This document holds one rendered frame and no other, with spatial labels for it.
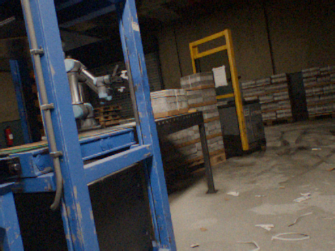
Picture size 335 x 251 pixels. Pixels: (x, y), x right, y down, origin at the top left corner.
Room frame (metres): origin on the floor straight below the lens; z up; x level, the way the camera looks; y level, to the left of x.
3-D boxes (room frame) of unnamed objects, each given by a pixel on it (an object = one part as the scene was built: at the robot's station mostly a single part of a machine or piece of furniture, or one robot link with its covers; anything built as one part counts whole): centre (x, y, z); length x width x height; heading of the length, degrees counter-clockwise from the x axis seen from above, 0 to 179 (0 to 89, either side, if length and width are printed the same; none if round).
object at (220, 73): (4.71, -0.86, 1.27); 0.57 x 0.01 x 0.65; 42
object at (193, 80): (4.41, -0.53, 0.65); 0.39 x 0.30 x 1.29; 42
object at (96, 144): (1.56, 0.63, 0.75); 0.70 x 0.65 x 0.10; 154
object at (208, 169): (2.94, -0.33, 0.34); 0.06 x 0.06 x 0.68; 64
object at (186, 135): (3.92, 0.01, 0.42); 1.17 x 0.39 x 0.83; 132
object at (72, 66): (2.82, 0.78, 1.19); 0.15 x 0.12 x 0.55; 166
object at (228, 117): (4.95, -1.12, 0.40); 0.69 x 0.55 x 0.80; 42
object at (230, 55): (4.46, -1.07, 0.97); 0.09 x 0.09 x 1.75; 42
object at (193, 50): (4.94, -0.62, 0.97); 0.09 x 0.09 x 1.75; 42
